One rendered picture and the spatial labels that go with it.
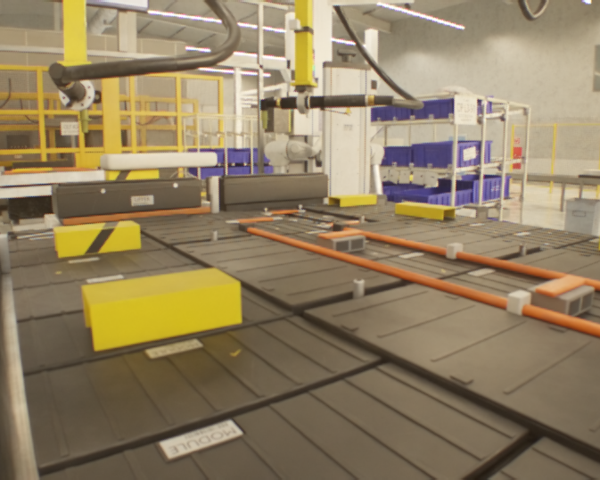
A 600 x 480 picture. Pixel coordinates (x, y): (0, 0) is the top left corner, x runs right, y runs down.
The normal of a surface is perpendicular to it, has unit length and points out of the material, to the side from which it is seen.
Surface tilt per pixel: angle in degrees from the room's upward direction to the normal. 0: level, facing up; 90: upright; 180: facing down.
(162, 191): 90
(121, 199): 90
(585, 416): 0
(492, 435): 0
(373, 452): 0
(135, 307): 90
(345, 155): 90
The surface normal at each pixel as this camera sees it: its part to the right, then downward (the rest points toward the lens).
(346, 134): 0.33, 0.18
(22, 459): 0.00, -0.98
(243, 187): 0.57, 0.15
